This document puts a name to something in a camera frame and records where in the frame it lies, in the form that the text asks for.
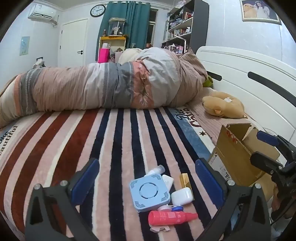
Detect brown plush toy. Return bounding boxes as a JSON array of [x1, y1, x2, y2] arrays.
[[202, 91, 245, 118]]

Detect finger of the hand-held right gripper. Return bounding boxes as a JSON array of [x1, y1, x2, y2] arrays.
[[257, 130, 296, 163], [250, 152, 286, 176]]

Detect glass display case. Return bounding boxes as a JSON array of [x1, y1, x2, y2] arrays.
[[108, 18, 126, 37]]

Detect round wall clock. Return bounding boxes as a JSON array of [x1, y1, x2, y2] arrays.
[[90, 5, 106, 17]]

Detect white earbuds case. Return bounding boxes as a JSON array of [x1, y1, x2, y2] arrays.
[[171, 187, 193, 205]]

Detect window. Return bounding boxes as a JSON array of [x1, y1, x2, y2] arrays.
[[146, 8, 158, 48]]

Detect striped plush blanket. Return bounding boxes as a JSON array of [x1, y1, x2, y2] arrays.
[[0, 105, 222, 241]]

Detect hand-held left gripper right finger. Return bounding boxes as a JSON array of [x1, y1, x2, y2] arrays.
[[195, 159, 271, 241]]

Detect pink gift bag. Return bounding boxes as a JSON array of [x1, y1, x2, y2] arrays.
[[97, 47, 110, 63]]

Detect teal curtain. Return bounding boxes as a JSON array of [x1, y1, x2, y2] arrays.
[[95, 1, 151, 63]]

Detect red spray bottle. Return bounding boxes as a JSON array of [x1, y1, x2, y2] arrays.
[[148, 210, 199, 226]]

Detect framed wall picture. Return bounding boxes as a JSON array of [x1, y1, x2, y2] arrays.
[[240, 0, 282, 25]]

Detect brown cardboard box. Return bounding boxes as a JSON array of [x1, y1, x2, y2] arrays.
[[207, 123, 281, 202]]

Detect white bed headboard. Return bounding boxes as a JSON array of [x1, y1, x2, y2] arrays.
[[195, 46, 296, 160]]

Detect gold lipstick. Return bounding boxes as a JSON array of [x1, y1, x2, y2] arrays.
[[180, 173, 191, 189]]

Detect white door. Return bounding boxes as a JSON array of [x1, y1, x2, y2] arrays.
[[58, 19, 88, 67]]

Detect blue square plastic device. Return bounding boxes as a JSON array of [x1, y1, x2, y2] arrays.
[[129, 174, 171, 212]]

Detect blue wall poster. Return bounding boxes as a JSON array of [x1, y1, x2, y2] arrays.
[[19, 36, 30, 56]]

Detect person's right hand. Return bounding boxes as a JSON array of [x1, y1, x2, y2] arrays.
[[271, 185, 281, 212]]

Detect white air conditioner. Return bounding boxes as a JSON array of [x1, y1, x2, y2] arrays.
[[28, 3, 58, 25]]

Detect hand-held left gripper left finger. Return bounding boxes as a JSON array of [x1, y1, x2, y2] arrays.
[[24, 158, 100, 241]]

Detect cream plush pillow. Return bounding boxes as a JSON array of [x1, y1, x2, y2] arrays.
[[118, 48, 144, 64]]

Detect small clear travel bottle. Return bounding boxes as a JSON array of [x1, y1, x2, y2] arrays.
[[146, 165, 165, 176]]

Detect green plush toy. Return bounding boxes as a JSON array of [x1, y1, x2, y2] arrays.
[[203, 75, 214, 88]]

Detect rolled pink grey duvet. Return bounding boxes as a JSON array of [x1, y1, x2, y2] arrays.
[[0, 47, 208, 128]]

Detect yellow shelf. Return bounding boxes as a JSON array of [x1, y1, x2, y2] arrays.
[[99, 36, 127, 63]]

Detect pink and blue lens case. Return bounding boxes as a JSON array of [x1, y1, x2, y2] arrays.
[[158, 204, 184, 212]]

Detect black bookshelf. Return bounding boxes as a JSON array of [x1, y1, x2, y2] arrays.
[[162, 0, 210, 55]]

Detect small white tube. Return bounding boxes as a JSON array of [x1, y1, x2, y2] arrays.
[[162, 174, 174, 189]]

